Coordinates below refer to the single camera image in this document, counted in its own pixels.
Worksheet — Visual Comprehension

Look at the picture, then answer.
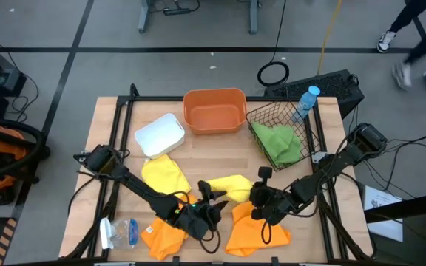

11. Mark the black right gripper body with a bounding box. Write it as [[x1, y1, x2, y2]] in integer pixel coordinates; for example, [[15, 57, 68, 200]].
[[249, 183, 295, 227]]

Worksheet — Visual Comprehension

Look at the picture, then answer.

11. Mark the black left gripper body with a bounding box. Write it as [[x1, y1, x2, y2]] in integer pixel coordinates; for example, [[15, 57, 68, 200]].
[[175, 202, 223, 241]]

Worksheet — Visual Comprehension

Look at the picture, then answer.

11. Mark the yellow microfiber towel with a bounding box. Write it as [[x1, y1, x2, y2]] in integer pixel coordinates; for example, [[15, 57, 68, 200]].
[[141, 154, 193, 197], [205, 174, 255, 205]]

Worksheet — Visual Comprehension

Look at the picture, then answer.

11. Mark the orange microfiber towel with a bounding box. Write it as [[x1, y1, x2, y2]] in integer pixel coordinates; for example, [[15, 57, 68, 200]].
[[140, 194, 196, 262], [225, 201, 292, 258]]

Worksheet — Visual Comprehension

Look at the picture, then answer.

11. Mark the green microfiber towel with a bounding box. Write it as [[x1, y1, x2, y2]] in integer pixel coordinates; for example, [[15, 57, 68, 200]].
[[268, 127, 303, 166], [251, 121, 286, 149]]

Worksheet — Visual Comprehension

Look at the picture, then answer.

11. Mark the clear plastic bottle white cap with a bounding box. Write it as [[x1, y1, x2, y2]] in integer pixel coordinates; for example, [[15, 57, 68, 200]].
[[99, 216, 140, 251]]

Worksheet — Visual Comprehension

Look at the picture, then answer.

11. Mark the orange plastic basket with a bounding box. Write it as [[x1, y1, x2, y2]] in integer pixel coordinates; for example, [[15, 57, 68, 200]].
[[182, 87, 249, 135]]

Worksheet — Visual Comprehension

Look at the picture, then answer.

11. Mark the white plastic basket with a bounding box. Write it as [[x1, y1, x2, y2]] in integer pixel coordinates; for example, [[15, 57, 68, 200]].
[[134, 112, 186, 160]]

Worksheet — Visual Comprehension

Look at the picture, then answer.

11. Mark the blue-capped water bottle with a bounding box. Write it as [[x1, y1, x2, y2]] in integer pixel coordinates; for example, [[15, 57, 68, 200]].
[[291, 85, 322, 123]]

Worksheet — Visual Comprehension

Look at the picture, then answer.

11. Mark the white paper sheet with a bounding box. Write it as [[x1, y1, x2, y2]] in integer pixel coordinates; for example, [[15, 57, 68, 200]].
[[362, 184, 405, 243]]

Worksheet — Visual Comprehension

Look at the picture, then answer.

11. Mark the dark desk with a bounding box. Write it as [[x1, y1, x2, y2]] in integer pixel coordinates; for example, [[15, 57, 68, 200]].
[[364, 190, 426, 266]]

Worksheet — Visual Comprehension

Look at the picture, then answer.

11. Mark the black power strip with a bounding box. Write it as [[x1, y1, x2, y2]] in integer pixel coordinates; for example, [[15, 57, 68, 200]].
[[163, 7, 192, 17]]

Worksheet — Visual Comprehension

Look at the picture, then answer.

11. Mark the person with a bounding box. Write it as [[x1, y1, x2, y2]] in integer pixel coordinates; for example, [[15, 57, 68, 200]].
[[376, 0, 426, 92]]

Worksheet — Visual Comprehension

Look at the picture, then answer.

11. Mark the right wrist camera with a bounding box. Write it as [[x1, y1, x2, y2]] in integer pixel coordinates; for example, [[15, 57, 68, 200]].
[[257, 166, 274, 185]]

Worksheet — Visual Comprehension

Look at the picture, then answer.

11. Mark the black wire basket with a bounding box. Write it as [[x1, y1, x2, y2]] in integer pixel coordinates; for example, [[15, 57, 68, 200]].
[[245, 100, 327, 173]]

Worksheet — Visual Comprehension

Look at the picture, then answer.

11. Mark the black hanging cable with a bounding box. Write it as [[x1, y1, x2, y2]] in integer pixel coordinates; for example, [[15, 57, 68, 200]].
[[256, 0, 291, 88]]

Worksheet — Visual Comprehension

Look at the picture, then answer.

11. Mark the yellow extension cord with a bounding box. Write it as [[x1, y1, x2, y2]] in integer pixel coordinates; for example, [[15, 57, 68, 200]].
[[316, 0, 343, 76]]

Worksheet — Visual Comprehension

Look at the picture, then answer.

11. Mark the grey desk frame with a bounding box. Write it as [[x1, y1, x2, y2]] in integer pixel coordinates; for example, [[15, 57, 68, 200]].
[[138, 0, 263, 35]]

